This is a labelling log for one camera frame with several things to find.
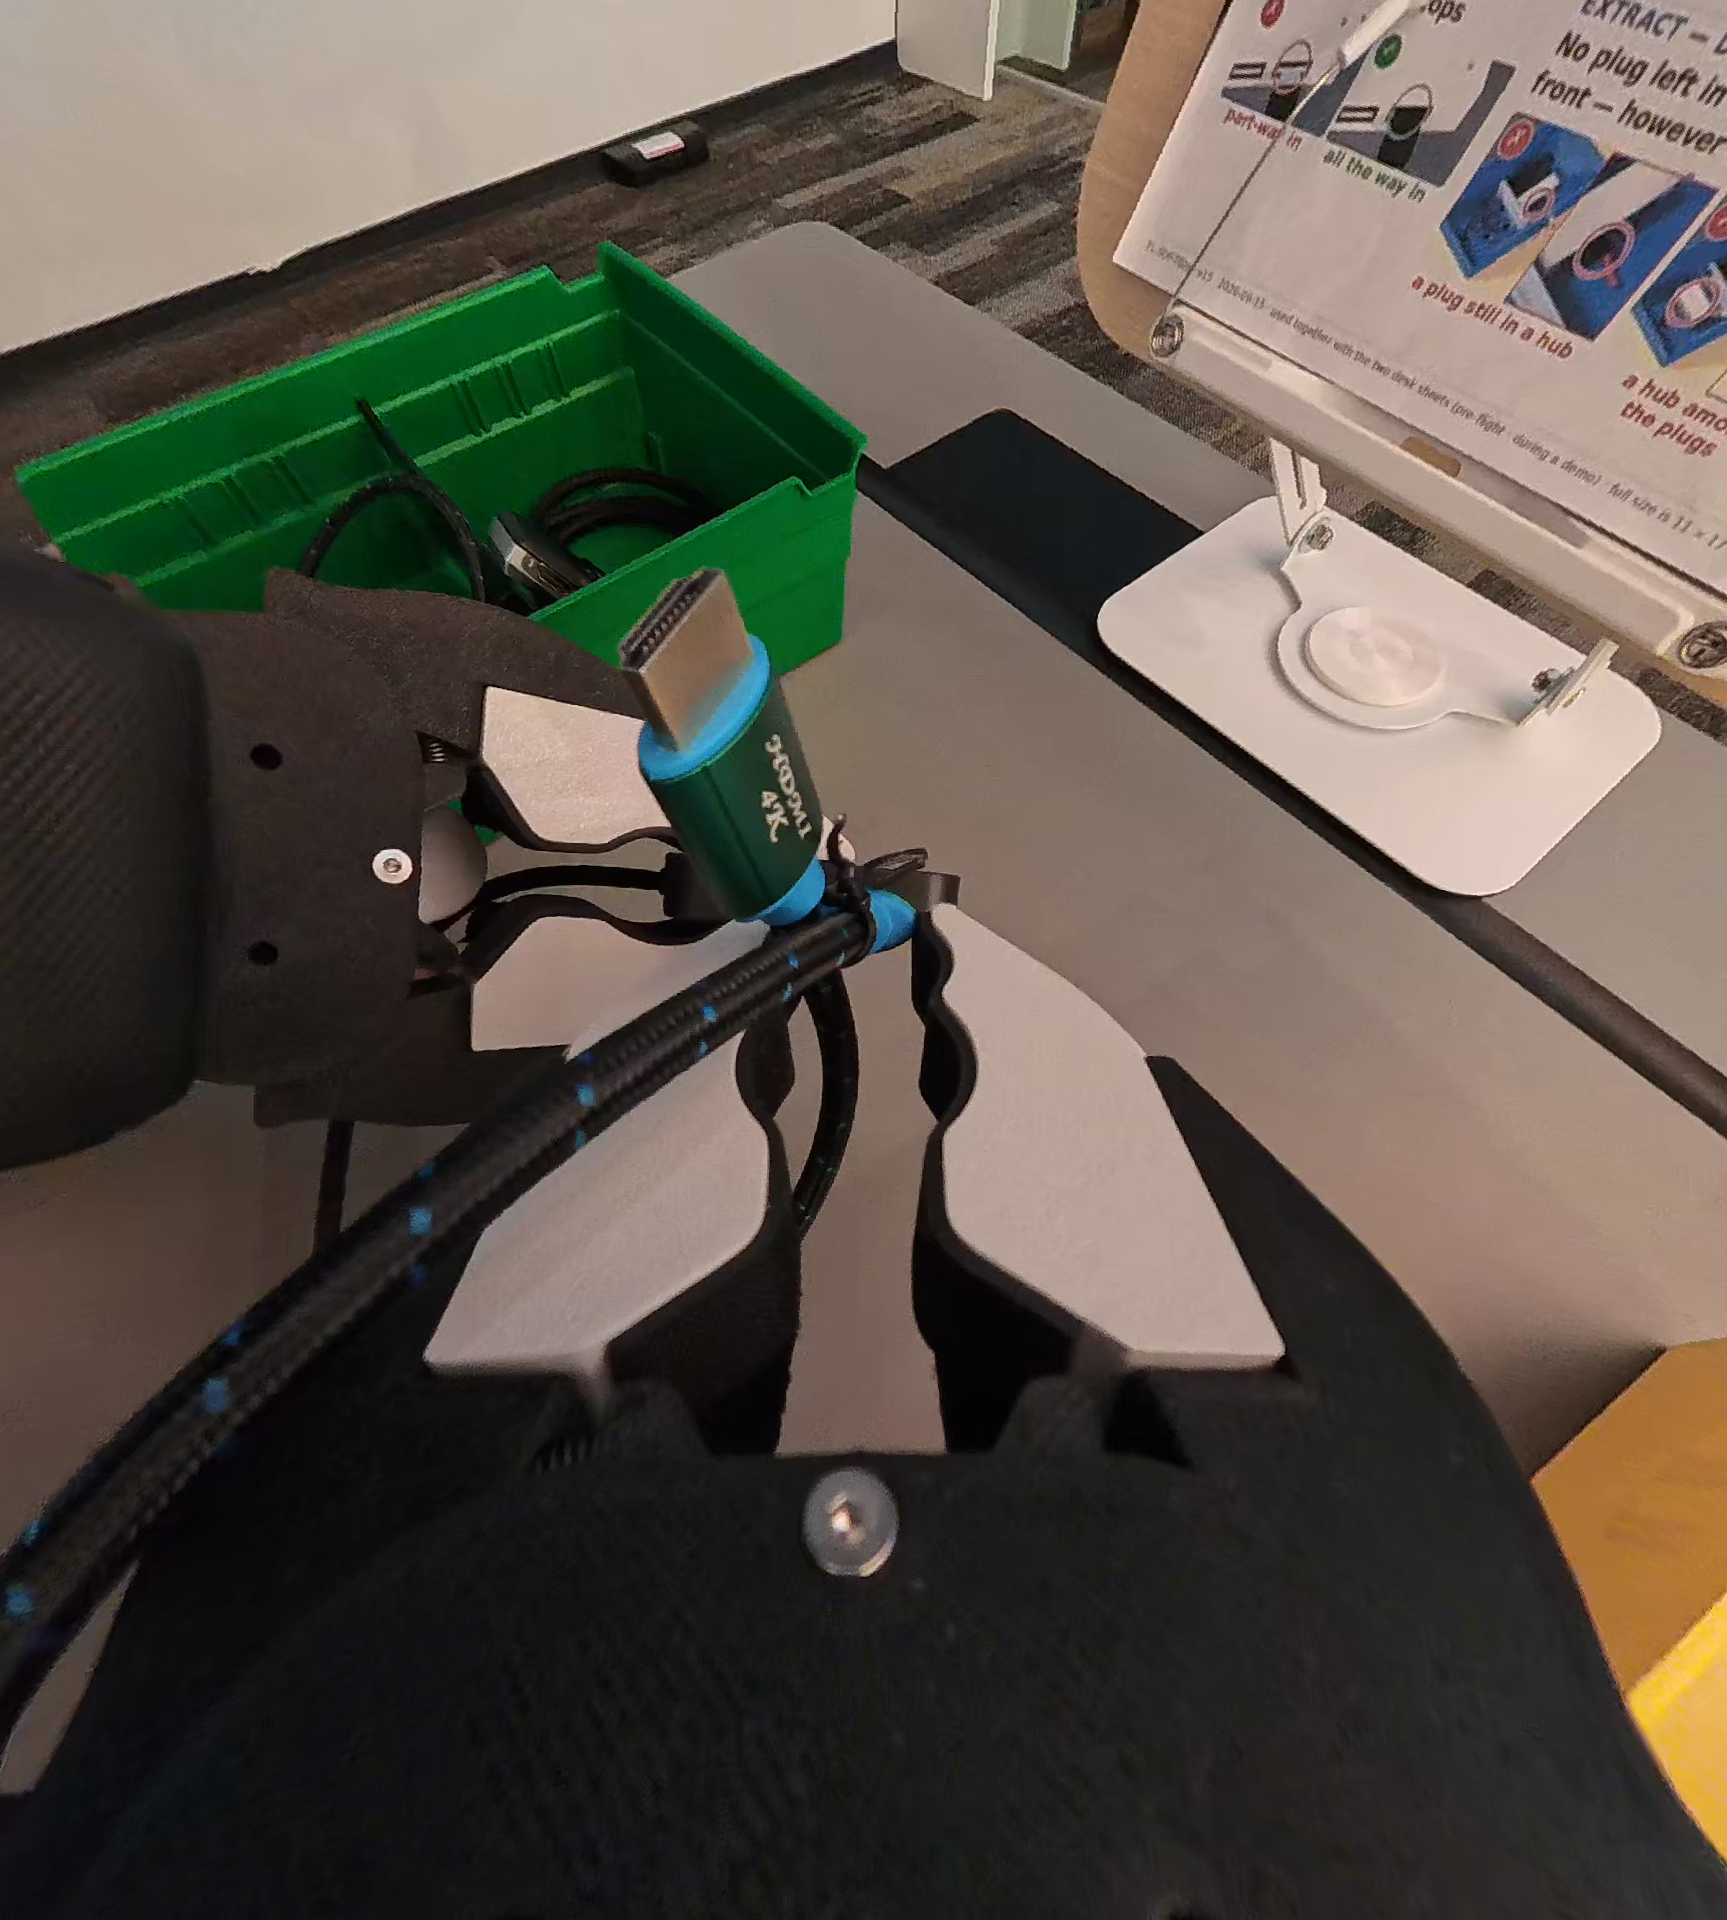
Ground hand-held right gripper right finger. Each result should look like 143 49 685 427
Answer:
914 910 1284 1377

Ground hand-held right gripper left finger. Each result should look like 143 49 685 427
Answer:
430 957 808 1381

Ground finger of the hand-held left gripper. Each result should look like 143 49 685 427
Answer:
476 684 658 851
466 910 700 1058

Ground black braided cable green plug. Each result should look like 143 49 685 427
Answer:
292 394 700 619
0 573 940 1803

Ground green plastic bin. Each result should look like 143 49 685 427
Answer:
18 248 871 678

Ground dark flat mat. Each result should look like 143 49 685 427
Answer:
865 410 1284 645

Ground white stand base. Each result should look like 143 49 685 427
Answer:
1100 495 1662 897

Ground small black floor object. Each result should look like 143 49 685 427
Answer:
600 120 715 184

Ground instruction sheet on wooden board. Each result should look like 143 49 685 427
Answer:
1083 0 1727 678

